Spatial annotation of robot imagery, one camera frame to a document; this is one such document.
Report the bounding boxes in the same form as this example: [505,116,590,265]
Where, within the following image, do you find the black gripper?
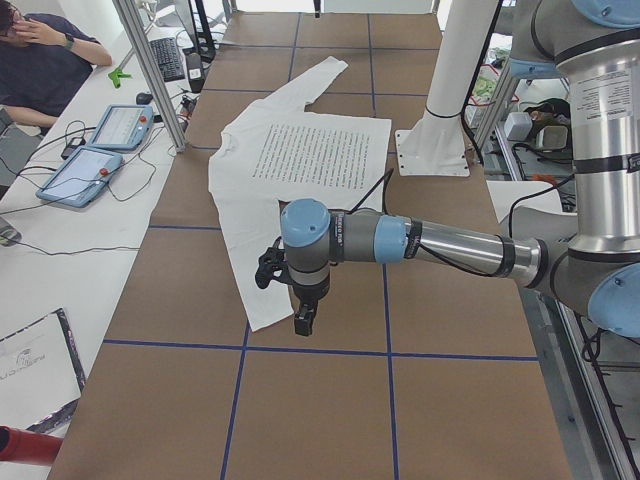
[290,269,330,336]

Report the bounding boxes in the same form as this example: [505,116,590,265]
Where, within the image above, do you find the white long-sleeve printed shirt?
[209,56,391,331]

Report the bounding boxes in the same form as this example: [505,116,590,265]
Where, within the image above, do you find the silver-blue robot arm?
[276,1,639,337]

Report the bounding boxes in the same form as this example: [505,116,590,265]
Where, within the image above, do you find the white central mounting column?
[396,0,501,177]

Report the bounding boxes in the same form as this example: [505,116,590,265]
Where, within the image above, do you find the upper blue teach pendant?
[87,104,154,152]

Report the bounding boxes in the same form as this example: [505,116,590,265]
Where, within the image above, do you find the blue teach pendant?
[87,104,154,152]
[36,146,124,208]

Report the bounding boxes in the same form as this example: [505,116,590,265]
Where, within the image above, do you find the lower blue teach pendant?
[36,146,124,208]

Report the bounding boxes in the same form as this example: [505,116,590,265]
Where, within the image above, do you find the black computer mouse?
[135,92,153,105]

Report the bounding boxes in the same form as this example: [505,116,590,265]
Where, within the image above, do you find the black computer keyboard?
[149,37,185,82]

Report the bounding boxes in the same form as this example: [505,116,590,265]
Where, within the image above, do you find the green plastic clamp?
[108,67,131,89]

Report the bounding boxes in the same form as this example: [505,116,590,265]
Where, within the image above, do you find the red cylindrical object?
[1,426,63,466]

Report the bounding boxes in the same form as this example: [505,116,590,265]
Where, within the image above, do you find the seated person in dark shirt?
[1,1,112,129]

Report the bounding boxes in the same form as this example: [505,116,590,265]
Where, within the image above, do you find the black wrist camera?
[255,237,291,290]

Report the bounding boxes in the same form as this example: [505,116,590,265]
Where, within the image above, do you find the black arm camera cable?
[347,167,516,279]

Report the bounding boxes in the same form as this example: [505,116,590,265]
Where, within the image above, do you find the aluminium frame post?
[112,0,186,153]

